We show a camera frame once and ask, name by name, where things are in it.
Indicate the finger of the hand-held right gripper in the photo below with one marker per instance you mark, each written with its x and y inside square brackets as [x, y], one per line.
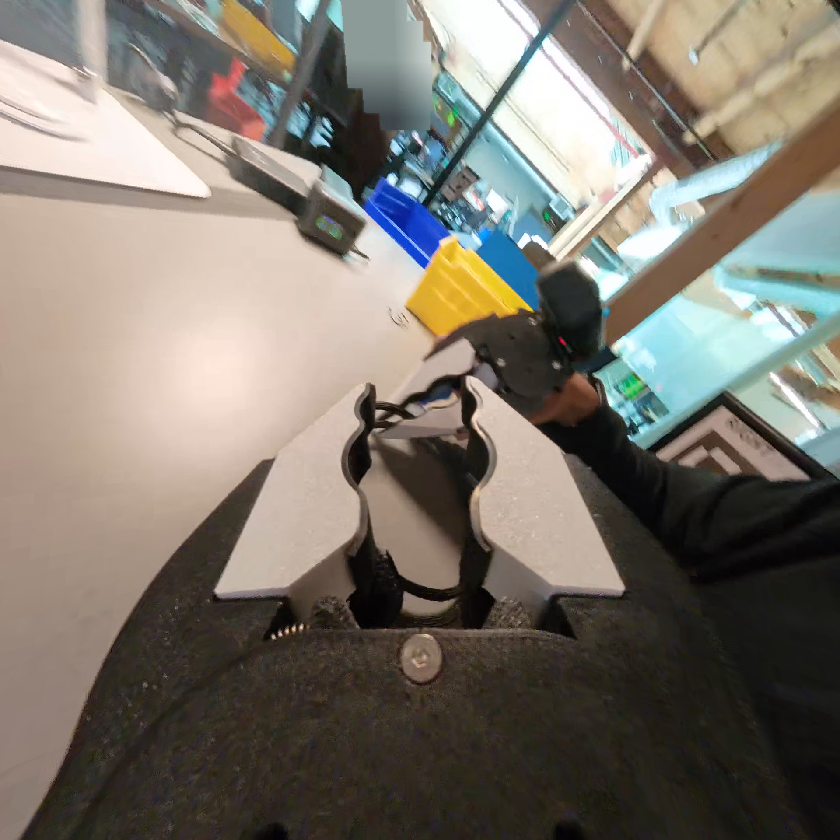
[433, 423]
[453, 358]

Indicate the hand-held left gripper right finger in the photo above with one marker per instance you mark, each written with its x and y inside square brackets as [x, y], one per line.
[544, 525]

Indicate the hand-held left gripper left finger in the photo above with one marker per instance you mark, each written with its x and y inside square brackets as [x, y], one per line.
[295, 525]

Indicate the black square HDMI hub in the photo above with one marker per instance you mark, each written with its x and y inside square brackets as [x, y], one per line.
[433, 590]

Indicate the large blue bin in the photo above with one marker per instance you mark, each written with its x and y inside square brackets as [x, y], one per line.
[407, 223]

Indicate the person's right forearm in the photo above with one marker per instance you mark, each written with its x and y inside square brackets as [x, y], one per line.
[656, 485]

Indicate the person's right hand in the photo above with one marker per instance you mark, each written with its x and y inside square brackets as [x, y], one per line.
[571, 400]

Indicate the blue partition panel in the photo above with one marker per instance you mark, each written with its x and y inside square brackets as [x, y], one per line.
[518, 262]

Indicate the black power bank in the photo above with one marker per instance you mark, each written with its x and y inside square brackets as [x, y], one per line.
[331, 220]

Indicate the framed fiducial marker sign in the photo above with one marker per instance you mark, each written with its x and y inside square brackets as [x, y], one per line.
[722, 446]

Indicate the small grey device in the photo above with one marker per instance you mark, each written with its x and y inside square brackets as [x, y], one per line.
[338, 184]

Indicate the black light stand pole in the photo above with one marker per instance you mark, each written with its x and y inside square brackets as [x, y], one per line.
[499, 98]

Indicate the black power adapter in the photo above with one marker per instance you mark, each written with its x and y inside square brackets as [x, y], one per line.
[269, 170]

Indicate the silver stand pole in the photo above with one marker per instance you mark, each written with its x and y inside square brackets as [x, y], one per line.
[302, 72]

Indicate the red plastic bin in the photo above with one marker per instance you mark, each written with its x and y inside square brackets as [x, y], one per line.
[236, 105]

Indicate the small yellow bin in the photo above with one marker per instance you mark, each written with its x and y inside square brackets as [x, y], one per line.
[262, 33]

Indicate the white base lamp stand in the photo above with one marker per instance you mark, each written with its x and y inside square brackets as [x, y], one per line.
[98, 144]

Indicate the wooden support post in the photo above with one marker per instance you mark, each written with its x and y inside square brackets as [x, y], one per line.
[722, 223]

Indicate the silver ventilation duct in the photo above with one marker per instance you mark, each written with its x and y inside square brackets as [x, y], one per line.
[709, 184]

